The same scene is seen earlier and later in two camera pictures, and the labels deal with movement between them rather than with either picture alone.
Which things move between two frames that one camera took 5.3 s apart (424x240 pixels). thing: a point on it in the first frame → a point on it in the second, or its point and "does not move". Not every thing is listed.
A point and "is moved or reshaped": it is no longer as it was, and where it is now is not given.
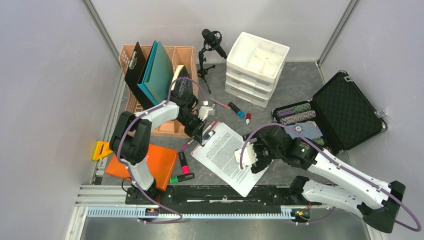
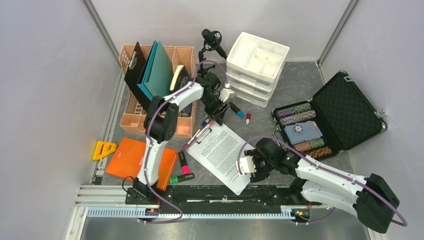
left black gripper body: x=192 y=124 → x=213 y=105
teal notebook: x=141 y=81 does not move
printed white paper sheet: x=218 y=153 is moved or reshaped
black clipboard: x=137 y=62 does not move
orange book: x=162 y=160 does not move
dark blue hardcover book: x=183 y=88 does not move
